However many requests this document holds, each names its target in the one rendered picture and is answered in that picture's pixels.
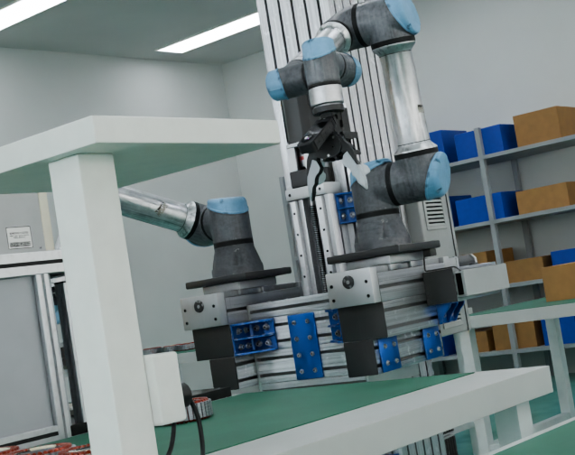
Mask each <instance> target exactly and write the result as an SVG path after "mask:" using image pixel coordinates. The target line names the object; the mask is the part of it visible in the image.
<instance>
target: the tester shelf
mask: <svg viewBox="0 0 575 455"><path fill-rule="evenodd" d="M36 274H50V278H51V279H54V278H59V277H62V276H65V271H64V265H63V259H62V252H61V249H59V250H48V251H38V252H28V253H17V254H7V255H0V279H5V278H15V277H23V276H31V275H36Z"/></svg>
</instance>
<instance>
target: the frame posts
mask: <svg viewBox="0 0 575 455"><path fill-rule="evenodd" d="M54 284H55V291H56V297H57V303H58V309H59V315H60V327H61V334H62V339H63V346H64V352H65V358H66V364H67V370H68V377H69V383H70V394H71V401H72V407H73V413H74V419H75V423H84V422H86V421H87V417H86V412H85V405H84V399H83V393H82V387H81V381H80V374H79V363H78V357H77V350H76V344H75V339H74V332H73V326H72V319H71V314H70V302H69V296H68V290H67V284H66V281H61V282H57V283H54Z"/></svg>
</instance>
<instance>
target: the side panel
mask: <svg viewBox="0 0 575 455"><path fill-rule="evenodd" d="M69 437H72V436H71V429H70V418H69V412H68V406H67V399H66V394H65V387H64V381H63V374H62V368H61V362H60V351H59V344H58V338H57V332H56V326H55V319H54V313H53V308H52V301H51V289H50V283H49V277H48V274H36V275H31V276H23V277H15V278H5V279H0V447H6V446H19V448H24V449H26V448H30V447H33V446H37V445H41V444H44V443H48V442H52V441H58V440H62V439H66V438H69Z"/></svg>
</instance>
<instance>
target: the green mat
mask: <svg viewBox="0 0 575 455"><path fill-rule="evenodd" d="M474 373H475V372H471V373H461V374H451V375H441V376H422V377H413V378H403V379H393V380H383V381H373V382H363V383H353V384H343V385H324V386H314V387H304V388H294V389H284V390H274V391H264V392H254V393H244V394H241V395H234V396H230V397H227V398H223V399H219V400H216V401H212V409H213V414H212V415H211V416H210V417H209V418H206V419H203V420H201V423H202V428H203V434H204V441H205V455H206V454H210V453H212V452H215V451H219V450H224V449H227V448H230V447H233V446H236V445H239V444H242V443H245V442H249V441H253V440H256V439H260V438H263V437H265V436H269V435H272V434H275V433H278V432H283V431H286V430H290V429H292V428H295V427H299V426H302V425H304V424H308V423H313V422H316V421H319V420H322V419H325V418H329V417H331V416H334V415H337V414H341V413H345V412H349V411H352V410H355V409H358V408H361V407H364V406H367V405H370V404H375V403H379V402H382V401H384V400H387V399H391V398H394V397H397V396H400V395H405V394H409V393H411V392H414V391H417V390H421V389H423V388H426V387H430V386H433V385H437V384H441V383H444V382H447V381H450V380H453V379H456V378H460V377H463V376H467V375H471V374H474ZM154 432H155V438H156V444H157V450H158V455H166V453H167V451H168V449H169V445H170V440H171V433H172V426H171V425H164V426H154ZM60 442H61V443H63V442H70V443H71V444H75V445H76V446H80V445H82V444H84V445H86V444H87V443H89V444H90V441H89V436H88V433H84V434H80V435H77V436H73V437H69V438H66V439H62V440H58V441H52V442H48V443H44V444H41V445H42V446H44V445H46V444H48V445H49V444H54V443H60ZM172 455H200V444H199V431H198V425H197V421H196V422H187V423H185V422H184V423H179V424H176V436H175V442H174V446H173V450H172Z"/></svg>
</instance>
